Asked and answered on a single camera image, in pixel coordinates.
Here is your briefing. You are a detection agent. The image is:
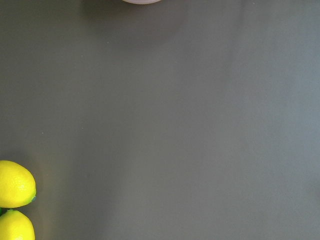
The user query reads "pink ice bowl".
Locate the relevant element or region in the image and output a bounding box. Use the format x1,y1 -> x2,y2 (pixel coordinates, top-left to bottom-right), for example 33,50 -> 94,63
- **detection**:
123,0 -> 161,5

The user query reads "lower whole lemon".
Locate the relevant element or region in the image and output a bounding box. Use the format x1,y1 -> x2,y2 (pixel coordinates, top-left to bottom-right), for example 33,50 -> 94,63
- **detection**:
0,209 -> 35,240

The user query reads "whole lemon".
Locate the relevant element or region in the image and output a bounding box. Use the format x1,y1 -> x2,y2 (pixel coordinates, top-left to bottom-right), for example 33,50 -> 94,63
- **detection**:
0,209 -> 35,240
0,160 -> 37,209

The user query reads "upper whole lemon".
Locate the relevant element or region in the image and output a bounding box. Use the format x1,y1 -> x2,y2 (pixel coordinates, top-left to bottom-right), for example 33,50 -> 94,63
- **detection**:
0,160 -> 37,209

